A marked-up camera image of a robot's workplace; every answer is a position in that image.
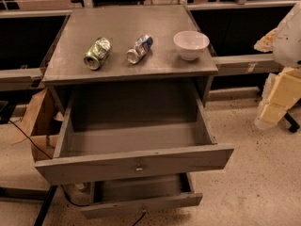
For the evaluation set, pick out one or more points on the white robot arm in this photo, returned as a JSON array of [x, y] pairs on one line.
[[285, 43]]

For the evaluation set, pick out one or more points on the grey drawer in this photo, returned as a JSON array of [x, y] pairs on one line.
[[113, 136], [140, 195]]

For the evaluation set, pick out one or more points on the white bowl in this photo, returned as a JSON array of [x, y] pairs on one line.
[[190, 44]]

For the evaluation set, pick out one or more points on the crushed blue silver can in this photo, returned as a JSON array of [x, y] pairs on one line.
[[140, 49]]

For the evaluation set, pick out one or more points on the small plastic bottle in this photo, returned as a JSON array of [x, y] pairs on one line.
[[81, 186]]

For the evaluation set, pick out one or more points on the cardboard box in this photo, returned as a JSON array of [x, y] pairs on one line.
[[40, 124]]

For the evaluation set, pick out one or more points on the black metal floor bar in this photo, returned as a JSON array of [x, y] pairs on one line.
[[45, 206]]

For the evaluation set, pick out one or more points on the grey drawer cabinet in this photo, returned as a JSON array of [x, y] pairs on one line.
[[122, 25]]

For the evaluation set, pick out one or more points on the crushed green soda can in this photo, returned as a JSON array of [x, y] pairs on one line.
[[98, 52]]

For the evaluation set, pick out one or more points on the grey top drawer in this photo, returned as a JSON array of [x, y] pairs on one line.
[[113, 136]]

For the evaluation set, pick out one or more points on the grey bottom drawer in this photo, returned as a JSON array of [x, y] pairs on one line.
[[140, 195]]

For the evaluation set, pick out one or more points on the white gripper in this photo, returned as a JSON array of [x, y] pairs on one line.
[[288, 40]]

